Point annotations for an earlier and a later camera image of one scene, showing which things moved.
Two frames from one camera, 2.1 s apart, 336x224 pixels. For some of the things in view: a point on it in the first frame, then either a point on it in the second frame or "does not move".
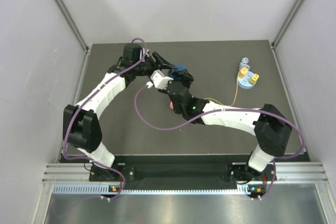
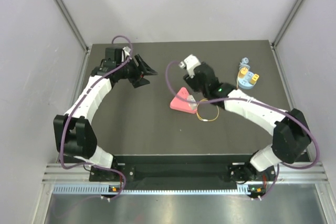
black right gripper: [186, 78] -> [191, 81]
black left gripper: [160, 60] -> [138, 80]
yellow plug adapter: [253, 80] does not move
